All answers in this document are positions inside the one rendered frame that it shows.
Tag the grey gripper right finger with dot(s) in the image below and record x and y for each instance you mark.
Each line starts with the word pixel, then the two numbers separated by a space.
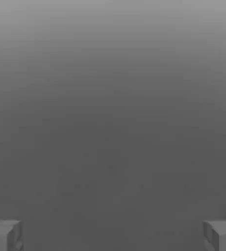
pixel 222 237

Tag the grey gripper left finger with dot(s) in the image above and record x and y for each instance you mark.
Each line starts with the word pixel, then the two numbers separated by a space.
pixel 3 236

